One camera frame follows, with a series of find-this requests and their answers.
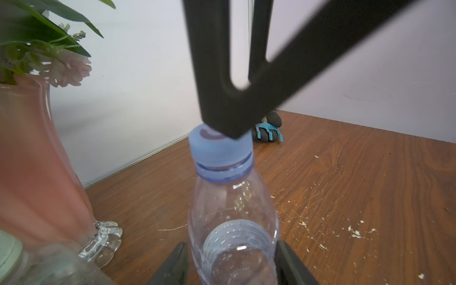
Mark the pink vase with flowers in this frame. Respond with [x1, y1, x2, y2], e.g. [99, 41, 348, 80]
[0, 0, 124, 270]

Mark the blue label water bottle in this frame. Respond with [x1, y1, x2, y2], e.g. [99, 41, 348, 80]
[187, 123, 281, 285]

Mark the teal print clear bottle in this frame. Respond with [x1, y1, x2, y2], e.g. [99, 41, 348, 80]
[0, 229, 118, 285]

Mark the blue yellow garden hand rake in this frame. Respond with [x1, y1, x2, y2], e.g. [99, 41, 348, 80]
[255, 121, 284, 142]

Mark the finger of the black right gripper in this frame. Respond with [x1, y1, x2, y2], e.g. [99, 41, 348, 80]
[183, 1, 411, 139]
[248, 0, 274, 82]

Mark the blue bottle cap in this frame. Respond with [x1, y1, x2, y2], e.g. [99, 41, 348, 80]
[188, 124, 253, 167]

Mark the black blue work glove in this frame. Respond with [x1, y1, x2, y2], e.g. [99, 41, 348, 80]
[251, 111, 284, 143]

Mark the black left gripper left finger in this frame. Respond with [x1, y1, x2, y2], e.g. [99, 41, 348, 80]
[147, 242, 189, 285]

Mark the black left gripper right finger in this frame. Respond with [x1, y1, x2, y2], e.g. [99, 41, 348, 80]
[274, 241, 319, 285]

